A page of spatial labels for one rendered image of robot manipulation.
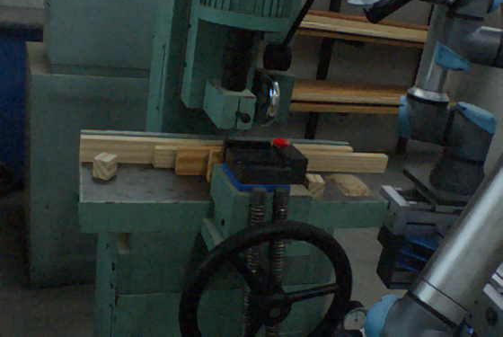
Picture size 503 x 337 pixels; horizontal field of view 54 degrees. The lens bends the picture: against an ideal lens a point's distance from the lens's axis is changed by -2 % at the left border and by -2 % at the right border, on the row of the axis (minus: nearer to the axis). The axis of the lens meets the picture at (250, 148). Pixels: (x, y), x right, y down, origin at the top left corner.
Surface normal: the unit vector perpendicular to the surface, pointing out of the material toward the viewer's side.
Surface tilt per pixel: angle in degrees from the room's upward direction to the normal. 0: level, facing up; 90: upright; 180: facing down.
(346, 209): 90
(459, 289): 68
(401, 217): 90
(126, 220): 90
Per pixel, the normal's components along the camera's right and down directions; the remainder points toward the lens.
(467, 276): -0.07, -0.07
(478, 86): -0.90, 0.00
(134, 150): 0.30, 0.35
